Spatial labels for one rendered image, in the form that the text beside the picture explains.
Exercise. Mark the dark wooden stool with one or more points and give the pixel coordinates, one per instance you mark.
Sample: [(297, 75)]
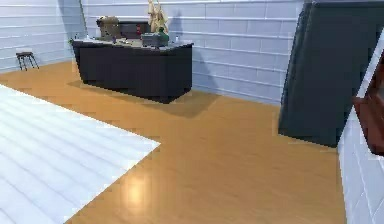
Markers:
[(26, 55)]

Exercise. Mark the black kitchen counter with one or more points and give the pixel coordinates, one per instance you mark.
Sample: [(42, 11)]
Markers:
[(140, 71)]

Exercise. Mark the grey toaster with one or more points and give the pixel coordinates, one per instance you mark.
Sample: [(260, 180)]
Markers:
[(154, 39)]

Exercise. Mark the black microwave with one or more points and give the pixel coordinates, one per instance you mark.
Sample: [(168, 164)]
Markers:
[(135, 29)]

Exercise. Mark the beige statue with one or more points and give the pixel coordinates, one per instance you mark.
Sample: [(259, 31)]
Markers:
[(157, 16)]

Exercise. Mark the reddish brown framed picture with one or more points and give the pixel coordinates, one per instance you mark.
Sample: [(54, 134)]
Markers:
[(373, 113)]

